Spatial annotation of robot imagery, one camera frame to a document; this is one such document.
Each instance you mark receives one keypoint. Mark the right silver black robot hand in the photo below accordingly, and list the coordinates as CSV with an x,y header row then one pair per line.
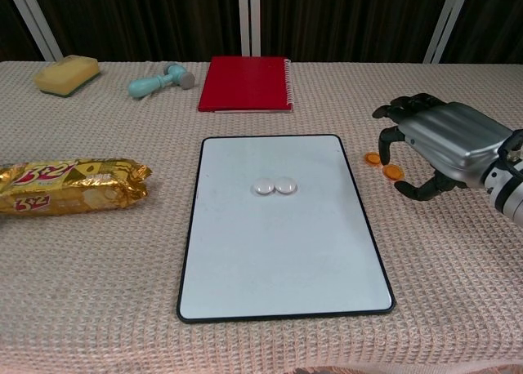
x,y
453,137

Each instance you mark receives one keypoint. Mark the orange round magnet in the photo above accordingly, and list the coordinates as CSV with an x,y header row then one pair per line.
x,y
371,158
393,172

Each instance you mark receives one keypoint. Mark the white round magnet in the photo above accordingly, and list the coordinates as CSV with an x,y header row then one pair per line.
x,y
287,186
263,187

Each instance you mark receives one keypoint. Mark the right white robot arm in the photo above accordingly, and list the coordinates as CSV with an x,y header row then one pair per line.
x,y
508,190

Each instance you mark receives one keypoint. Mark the black pleated curtain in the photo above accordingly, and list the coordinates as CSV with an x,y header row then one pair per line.
x,y
347,19
494,23
12,31
143,19

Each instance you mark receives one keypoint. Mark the white board with black rim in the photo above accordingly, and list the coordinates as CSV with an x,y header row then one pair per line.
x,y
282,247

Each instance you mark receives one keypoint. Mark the red spiral notebook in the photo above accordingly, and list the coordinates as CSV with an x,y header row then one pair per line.
x,y
243,84

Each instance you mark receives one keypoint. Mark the light blue toy hammer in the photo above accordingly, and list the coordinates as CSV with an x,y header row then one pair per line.
x,y
147,86

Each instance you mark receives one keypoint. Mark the beige waffle tablecloth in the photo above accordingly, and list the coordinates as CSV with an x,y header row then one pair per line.
x,y
102,268

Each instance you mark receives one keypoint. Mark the gold foil snack packet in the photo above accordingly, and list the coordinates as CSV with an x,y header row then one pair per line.
x,y
73,186

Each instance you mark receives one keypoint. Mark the yellow sponge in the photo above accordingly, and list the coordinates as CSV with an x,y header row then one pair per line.
x,y
65,75

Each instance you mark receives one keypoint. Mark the white aluminium frame post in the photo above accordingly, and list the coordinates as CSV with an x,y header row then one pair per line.
x,y
34,23
447,23
249,19

